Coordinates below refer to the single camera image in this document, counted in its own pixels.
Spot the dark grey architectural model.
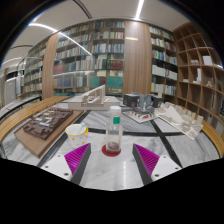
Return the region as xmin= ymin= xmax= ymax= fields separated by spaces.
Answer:
xmin=122 ymin=92 xmax=163 ymax=110

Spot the pale spoon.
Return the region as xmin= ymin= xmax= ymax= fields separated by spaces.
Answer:
xmin=77 ymin=121 xmax=87 ymax=134

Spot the wide curved bookshelf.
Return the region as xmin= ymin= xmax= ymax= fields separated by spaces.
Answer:
xmin=41 ymin=19 xmax=126 ymax=99

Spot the white city block model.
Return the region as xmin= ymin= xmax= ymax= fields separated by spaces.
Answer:
xmin=154 ymin=101 xmax=205 ymax=141

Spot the curved wooden slatted bench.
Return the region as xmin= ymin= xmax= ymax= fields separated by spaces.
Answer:
xmin=0 ymin=95 xmax=72 ymax=144
xmin=201 ymin=119 xmax=224 ymax=158

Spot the clear plastic bottle green label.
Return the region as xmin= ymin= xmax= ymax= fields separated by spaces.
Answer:
xmin=105 ymin=105 xmax=124 ymax=155

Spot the distant bookshelf row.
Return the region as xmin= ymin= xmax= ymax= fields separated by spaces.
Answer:
xmin=0 ymin=43 xmax=48 ymax=101

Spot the white mug yellow rim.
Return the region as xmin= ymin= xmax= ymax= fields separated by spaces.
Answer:
xmin=64 ymin=123 xmax=90 ymax=149

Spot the straight ceiling strip light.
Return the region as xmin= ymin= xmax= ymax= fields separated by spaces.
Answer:
xmin=134 ymin=0 xmax=145 ymax=20

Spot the flat round red coaster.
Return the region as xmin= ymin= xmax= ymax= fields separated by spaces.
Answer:
xmin=101 ymin=143 xmax=122 ymax=158

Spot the narrow tall bookshelf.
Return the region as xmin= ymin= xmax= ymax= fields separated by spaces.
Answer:
xmin=148 ymin=24 xmax=179 ymax=101

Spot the brown building model wooden board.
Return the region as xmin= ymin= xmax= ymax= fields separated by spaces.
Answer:
xmin=13 ymin=107 xmax=86 ymax=159

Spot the small white arched model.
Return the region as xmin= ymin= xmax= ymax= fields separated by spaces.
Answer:
xmin=122 ymin=106 xmax=158 ymax=124

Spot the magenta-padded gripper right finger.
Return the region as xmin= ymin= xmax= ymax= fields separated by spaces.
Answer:
xmin=131 ymin=143 xmax=183 ymax=187

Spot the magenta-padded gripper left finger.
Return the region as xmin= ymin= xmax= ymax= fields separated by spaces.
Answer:
xmin=41 ymin=143 xmax=92 ymax=186

